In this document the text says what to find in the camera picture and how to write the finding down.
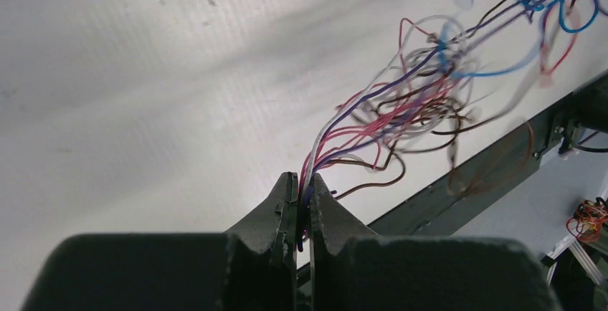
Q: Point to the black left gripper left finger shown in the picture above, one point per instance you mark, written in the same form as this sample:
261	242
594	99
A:
250	266

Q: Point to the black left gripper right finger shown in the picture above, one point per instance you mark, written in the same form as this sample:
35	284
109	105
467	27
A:
354	268

